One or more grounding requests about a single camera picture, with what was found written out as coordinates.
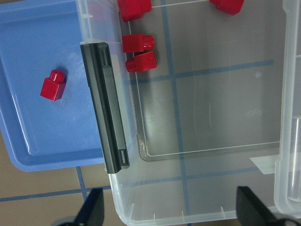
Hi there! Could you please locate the clear plastic box lid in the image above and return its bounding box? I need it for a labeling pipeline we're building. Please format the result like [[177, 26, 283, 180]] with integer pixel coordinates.
[[274, 0, 301, 218]]

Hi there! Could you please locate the clear plastic storage box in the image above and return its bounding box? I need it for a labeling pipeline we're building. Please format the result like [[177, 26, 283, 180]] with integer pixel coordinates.
[[77, 0, 286, 226]]

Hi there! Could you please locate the black box latch handle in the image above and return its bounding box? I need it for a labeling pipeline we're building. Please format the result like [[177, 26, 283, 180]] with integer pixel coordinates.
[[80, 42, 130, 174]]

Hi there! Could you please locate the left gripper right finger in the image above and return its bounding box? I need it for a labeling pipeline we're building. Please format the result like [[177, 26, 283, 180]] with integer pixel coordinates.
[[236, 186, 301, 226]]

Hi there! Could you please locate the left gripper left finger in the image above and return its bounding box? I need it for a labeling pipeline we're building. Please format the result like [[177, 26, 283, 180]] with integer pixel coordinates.
[[56, 188, 104, 226]]

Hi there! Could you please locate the blue plastic tray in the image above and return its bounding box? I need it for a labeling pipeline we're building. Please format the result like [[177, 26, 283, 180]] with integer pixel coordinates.
[[0, 0, 104, 171]]

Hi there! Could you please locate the red block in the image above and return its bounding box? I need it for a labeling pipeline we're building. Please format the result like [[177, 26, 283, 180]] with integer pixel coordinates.
[[209, 0, 245, 16], [40, 69, 66, 101], [126, 51, 157, 73], [122, 34, 155, 53], [117, 0, 152, 22]]

